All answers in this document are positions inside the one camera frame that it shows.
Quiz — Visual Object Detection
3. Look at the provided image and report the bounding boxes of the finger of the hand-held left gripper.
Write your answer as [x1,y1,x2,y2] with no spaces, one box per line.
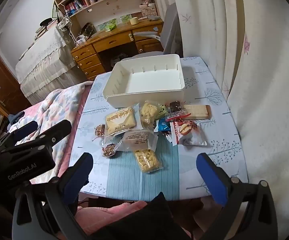
[8,121,38,141]
[16,119,72,153]

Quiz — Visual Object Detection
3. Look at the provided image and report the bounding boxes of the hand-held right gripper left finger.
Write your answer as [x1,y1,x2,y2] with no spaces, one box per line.
[11,152,94,240]

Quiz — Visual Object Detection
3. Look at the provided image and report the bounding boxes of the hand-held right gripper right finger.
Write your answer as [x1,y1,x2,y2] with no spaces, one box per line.
[196,152,278,240]

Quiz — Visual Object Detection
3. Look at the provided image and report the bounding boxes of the brown nut snack packet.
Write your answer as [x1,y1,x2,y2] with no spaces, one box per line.
[102,142,117,158]

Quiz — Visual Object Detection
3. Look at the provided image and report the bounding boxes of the red dried fruit packet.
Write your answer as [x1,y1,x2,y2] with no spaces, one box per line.
[94,124,106,138]

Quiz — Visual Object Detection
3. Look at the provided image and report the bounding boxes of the white bag with red print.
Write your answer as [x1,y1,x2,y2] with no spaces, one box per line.
[170,120,208,146]

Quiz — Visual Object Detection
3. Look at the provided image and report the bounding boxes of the yellow print cracker packet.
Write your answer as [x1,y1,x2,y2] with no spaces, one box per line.
[104,106,137,138]

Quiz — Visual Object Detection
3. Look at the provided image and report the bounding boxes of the clear bread packet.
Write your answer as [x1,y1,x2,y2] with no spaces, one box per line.
[122,130,159,152]

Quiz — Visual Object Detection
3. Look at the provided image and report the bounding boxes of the puffed rice snack packet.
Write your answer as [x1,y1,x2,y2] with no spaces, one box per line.
[134,149,163,173]
[139,101,160,128]

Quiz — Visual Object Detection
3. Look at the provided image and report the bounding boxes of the long beige wafer packet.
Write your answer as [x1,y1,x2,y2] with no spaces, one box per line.
[183,104,212,119]

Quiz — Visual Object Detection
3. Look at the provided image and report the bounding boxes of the blue candy packet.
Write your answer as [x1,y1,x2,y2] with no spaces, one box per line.
[155,118,172,132]

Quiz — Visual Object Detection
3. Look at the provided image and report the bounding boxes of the dark cake packet red label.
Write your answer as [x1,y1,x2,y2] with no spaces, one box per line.
[166,101,192,122]

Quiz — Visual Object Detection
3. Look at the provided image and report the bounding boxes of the white plastic storage tray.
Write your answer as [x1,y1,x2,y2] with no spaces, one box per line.
[102,54,186,109]

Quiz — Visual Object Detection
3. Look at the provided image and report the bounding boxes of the pink bed sheet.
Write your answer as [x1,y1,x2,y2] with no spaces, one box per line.
[57,85,92,180]

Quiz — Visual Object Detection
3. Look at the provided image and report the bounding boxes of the floral blanket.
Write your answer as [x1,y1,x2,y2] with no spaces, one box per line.
[7,81,95,180]

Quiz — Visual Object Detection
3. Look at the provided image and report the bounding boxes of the tree print tablecloth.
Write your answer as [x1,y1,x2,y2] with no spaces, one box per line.
[68,56,249,203]

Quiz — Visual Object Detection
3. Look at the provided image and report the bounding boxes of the pink pants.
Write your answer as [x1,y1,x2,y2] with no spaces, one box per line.
[74,201,185,240]

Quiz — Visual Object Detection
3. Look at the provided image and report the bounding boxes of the wooden door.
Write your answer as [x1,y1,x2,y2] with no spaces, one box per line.
[0,54,32,113]

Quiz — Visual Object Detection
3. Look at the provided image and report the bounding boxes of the lace furniture cover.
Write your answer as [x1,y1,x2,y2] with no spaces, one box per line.
[15,26,85,104]

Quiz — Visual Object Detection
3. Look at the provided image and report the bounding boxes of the trash bin with bag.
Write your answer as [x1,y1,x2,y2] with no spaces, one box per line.
[109,54,127,68]

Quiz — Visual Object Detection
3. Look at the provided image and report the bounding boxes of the wooden desk with drawers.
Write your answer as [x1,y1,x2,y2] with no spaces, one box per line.
[71,20,165,80]

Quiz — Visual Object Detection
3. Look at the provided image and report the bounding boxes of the camouflage pouch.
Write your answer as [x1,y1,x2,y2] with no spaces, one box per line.
[78,22,97,37]

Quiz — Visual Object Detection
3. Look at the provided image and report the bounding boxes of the leaf print curtain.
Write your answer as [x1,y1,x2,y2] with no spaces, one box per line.
[157,0,289,205]

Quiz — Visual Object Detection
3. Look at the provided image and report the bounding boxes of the green packets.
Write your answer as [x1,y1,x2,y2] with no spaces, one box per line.
[98,15,131,32]

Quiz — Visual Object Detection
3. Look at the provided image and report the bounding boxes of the wooden bookshelf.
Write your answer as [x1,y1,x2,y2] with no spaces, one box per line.
[46,0,160,30]

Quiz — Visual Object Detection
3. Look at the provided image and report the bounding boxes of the grey office chair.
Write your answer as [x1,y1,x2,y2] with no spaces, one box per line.
[124,5,184,63]

